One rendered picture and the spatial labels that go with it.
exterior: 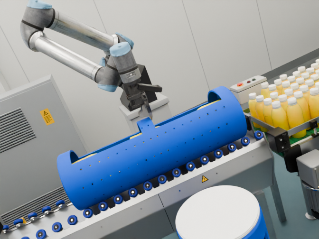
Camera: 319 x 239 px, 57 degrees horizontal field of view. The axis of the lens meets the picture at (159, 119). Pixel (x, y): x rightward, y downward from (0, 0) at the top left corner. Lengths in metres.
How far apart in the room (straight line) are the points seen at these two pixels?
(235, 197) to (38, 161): 2.24
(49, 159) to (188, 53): 2.51
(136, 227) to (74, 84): 2.87
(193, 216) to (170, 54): 3.48
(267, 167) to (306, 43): 4.20
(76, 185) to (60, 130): 1.59
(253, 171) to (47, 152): 1.98
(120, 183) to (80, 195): 0.18
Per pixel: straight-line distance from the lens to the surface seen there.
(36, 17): 1.76
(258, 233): 0.98
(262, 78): 1.89
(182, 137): 1.34
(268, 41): 5.15
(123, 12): 4.17
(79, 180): 1.35
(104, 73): 1.45
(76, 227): 1.49
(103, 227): 1.48
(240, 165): 1.52
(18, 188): 3.11
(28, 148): 2.96
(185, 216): 1.05
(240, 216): 0.99
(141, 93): 1.35
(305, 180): 1.54
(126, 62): 1.31
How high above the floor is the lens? 1.69
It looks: 20 degrees down
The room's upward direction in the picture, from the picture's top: 21 degrees counter-clockwise
